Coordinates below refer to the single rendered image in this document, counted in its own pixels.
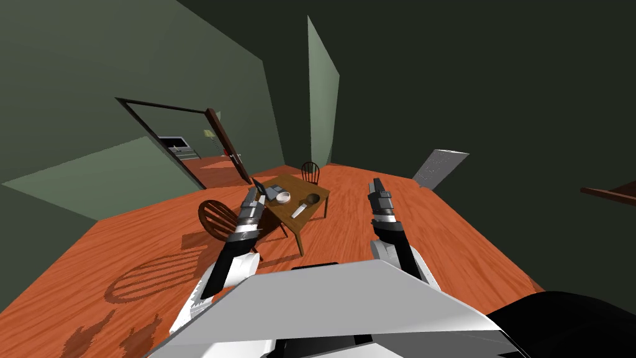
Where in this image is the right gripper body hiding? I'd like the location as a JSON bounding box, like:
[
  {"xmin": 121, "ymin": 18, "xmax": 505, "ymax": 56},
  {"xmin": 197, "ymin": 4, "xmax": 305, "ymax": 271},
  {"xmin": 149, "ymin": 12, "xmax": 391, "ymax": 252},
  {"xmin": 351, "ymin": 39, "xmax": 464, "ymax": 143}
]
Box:
[{"xmin": 368, "ymin": 191, "xmax": 397, "ymax": 218}]

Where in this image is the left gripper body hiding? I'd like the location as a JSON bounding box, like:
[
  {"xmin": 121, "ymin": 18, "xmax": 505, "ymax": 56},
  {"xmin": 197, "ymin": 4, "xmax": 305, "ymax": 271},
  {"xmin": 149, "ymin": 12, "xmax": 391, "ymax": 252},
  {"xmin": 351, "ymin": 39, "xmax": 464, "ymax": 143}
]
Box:
[{"xmin": 237, "ymin": 198, "xmax": 266, "ymax": 227}]

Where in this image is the grey open laptop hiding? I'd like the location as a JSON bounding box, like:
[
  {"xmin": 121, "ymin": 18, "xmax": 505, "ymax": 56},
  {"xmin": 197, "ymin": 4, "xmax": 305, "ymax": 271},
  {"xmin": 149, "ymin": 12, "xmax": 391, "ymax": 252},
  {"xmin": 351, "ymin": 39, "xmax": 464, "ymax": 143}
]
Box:
[{"xmin": 252, "ymin": 178, "xmax": 285, "ymax": 202}]

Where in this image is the large dark wooden chair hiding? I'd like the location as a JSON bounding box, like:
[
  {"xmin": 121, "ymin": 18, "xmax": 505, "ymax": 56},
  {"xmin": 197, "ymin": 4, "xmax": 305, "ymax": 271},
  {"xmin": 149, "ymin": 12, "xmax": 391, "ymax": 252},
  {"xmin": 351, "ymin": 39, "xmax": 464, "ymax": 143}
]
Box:
[{"xmin": 197, "ymin": 199, "xmax": 289, "ymax": 263}]

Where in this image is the brown wooden table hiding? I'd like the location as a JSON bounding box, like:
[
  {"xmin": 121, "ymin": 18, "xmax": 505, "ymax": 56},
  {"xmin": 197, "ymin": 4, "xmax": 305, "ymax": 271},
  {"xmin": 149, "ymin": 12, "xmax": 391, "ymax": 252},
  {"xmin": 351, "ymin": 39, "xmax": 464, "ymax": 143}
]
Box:
[{"xmin": 253, "ymin": 173, "xmax": 332, "ymax": 257}]

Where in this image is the brown door leaf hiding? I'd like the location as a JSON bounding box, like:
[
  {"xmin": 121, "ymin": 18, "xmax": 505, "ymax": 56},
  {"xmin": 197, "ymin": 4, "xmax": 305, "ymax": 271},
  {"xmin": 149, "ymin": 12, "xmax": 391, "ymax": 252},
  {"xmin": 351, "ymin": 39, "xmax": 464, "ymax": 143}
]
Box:
[{"xmin": 204, "ymin": 107, "xmax": 253, "ymax": 185}]

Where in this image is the small dark wooden chair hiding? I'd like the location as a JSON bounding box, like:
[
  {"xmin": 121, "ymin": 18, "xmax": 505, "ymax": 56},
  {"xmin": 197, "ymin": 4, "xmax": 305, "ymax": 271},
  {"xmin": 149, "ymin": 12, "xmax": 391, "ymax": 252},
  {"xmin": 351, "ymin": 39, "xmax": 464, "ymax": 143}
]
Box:
[{"xmin": 300, "ymin": 161, "xmax": 321, "ymax": 186}]

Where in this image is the grey flat panel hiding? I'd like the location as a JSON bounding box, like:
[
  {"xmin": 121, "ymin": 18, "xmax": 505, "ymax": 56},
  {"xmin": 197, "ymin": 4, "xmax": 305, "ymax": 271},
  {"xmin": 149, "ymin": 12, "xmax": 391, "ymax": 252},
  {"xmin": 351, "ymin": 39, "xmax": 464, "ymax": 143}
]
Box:
[{"xmin": 412, "ymin": 149, "xmax": 471, "ymax": 191}]

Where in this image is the black and white appliance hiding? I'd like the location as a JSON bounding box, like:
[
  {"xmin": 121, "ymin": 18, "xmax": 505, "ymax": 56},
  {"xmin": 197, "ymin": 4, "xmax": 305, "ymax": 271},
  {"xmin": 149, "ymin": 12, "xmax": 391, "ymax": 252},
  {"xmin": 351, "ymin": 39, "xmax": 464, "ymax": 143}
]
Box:
[{"xmin": 158, "ymin": 135, "xmax": 201, "ymax": 161}]

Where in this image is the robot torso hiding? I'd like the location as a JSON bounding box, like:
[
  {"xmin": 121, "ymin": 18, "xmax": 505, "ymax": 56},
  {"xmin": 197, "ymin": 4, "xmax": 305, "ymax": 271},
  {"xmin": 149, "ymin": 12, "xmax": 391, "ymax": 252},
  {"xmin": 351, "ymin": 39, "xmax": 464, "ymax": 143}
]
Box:
[{"xmin": 143, "ymin": 260, "xmax": 529, "ymax": 358}]

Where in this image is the dark brown shelf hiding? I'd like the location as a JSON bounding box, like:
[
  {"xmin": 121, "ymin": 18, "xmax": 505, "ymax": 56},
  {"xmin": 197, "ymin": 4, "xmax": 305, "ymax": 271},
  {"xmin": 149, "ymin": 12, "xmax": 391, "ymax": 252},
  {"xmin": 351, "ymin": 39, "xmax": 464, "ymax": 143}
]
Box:
[{"xmin": 579, "ymin": 180, "xmax": 636, "ymax": 208}]

